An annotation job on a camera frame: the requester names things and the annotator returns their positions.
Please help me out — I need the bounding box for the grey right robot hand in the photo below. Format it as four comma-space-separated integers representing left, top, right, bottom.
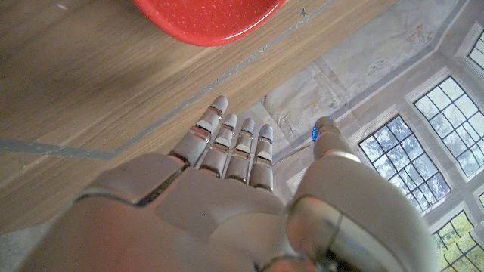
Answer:
17, 94, 442, 272

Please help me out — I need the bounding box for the red speckled bowl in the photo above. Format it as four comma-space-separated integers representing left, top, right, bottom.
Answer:
132, 0, 287, 48

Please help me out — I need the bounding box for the printed window backdrop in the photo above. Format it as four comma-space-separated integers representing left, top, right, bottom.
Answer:
260, 0, 484, 272

